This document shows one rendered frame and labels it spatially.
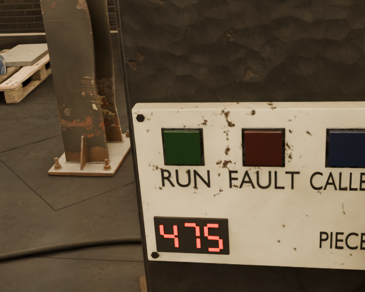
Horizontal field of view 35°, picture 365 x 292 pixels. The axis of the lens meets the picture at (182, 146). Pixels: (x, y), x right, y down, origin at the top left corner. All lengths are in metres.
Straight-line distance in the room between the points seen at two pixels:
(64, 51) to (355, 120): 2.78
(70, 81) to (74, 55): 0.15
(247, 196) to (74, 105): 2.78
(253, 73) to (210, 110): 0.05
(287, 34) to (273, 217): 0.19
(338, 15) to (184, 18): 0.14
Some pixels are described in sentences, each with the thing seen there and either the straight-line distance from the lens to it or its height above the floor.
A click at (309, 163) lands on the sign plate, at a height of 1.18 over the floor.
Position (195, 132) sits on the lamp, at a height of 1.22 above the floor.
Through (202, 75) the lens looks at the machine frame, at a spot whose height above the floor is 1.27.
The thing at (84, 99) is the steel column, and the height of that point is 0.42.
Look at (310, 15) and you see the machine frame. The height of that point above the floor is 1.32.
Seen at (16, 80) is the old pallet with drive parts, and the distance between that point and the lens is 4.91.
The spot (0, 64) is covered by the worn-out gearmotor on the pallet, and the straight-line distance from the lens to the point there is 5.10.
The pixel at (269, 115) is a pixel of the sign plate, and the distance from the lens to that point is 0.57.
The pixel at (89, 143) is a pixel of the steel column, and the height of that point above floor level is 0.15.
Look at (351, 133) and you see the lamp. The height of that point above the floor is 1.22.
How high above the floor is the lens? 1.43
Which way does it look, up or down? 23 degrees down
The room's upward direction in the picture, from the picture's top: 4 degrees counter-clockwise
